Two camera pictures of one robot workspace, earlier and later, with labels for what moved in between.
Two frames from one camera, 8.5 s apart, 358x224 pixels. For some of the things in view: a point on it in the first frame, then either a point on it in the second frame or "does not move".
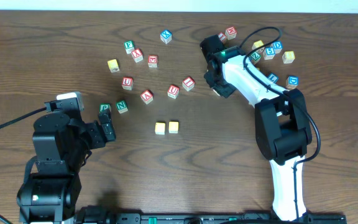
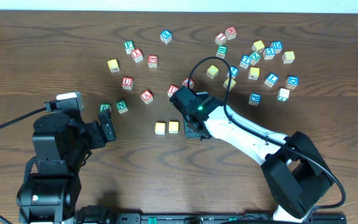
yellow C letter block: [160, 128] does not move
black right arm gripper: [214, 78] → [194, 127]
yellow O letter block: [173, 127] does not move
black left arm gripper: [105, 128] does not move
